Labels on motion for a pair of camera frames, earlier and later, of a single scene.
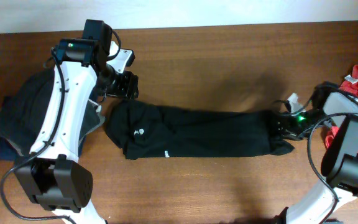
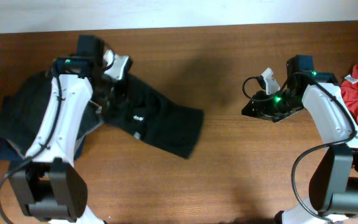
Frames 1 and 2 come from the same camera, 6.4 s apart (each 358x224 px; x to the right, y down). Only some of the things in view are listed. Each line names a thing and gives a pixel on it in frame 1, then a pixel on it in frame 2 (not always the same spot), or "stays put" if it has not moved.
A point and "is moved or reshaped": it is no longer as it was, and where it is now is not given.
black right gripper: [286, 129] -> [260, 109]
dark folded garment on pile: [20, 114] stays put
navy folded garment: [2, 150] stays put
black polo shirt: [148, 131] is moved or reshaped
